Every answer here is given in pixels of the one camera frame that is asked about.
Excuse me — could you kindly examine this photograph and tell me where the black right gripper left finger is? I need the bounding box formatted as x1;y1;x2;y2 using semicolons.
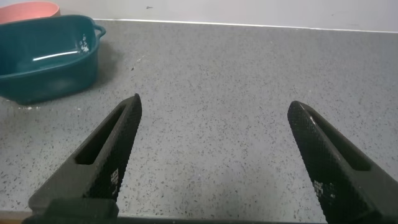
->
28;93;143;215

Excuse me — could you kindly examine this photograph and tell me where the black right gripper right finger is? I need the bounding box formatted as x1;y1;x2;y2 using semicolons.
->
287;100;398;224

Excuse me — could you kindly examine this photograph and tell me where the teal plastic tray with handles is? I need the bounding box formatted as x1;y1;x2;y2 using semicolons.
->
0;14;107;106

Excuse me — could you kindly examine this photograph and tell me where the pink plastic bowl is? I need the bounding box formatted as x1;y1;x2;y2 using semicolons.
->
0;1;62;25

